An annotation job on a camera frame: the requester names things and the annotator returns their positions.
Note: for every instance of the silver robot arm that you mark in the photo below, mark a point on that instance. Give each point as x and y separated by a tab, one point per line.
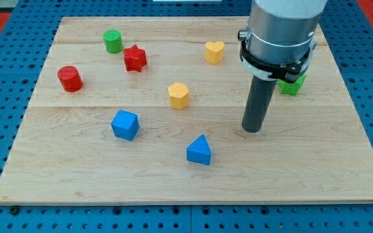
280	31

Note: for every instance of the yellow hexagon block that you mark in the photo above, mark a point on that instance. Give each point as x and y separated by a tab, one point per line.
179	95

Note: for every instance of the blue triangle block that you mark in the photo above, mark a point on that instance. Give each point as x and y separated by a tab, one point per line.
199	151

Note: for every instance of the wooden board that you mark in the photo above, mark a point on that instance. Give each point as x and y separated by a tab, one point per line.
311	150

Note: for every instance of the blue cube block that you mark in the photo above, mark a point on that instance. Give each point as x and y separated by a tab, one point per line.
125	125

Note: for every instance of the yellow heart block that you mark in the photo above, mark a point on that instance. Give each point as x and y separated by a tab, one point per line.
214	51

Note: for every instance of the red star block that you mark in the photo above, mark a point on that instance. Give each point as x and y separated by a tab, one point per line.
134	58

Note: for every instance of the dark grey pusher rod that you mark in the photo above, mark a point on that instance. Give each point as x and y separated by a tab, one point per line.
258	100

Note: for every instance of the green cylinder block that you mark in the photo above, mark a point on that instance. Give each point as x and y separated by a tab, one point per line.
113	41

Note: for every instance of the green star block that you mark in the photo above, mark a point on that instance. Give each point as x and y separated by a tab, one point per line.
291	88

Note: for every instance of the red cylinder block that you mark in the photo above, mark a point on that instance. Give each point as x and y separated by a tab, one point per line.
70	78

